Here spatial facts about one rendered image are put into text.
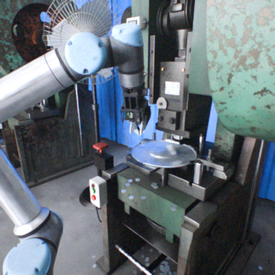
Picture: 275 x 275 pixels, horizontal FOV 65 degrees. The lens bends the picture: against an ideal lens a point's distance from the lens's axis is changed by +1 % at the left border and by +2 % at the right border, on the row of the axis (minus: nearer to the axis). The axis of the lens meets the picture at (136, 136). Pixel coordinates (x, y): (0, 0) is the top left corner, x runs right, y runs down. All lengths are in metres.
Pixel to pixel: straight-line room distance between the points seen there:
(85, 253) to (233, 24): 1.47
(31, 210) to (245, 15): 0.74
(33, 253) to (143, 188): 0.49
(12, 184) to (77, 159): 1.88
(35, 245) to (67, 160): 1.85
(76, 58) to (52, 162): 2.08
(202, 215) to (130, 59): 0.60
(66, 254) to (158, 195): 0.89
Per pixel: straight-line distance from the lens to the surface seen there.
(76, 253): 1.63
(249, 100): 0.55
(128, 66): 0.59
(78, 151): 2.56
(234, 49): 0.50
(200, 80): 0.82
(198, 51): 0.83
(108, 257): 1.40
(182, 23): 0.95
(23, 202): 0.76
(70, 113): 2.38
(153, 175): 1.00
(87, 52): 0.43
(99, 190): 1.07
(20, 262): 0.72
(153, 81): 0.96
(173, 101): 0.95
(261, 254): 1.78
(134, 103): 0.66
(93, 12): 1.59
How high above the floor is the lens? 1.18
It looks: 20 degrees down
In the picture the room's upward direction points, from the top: straight up
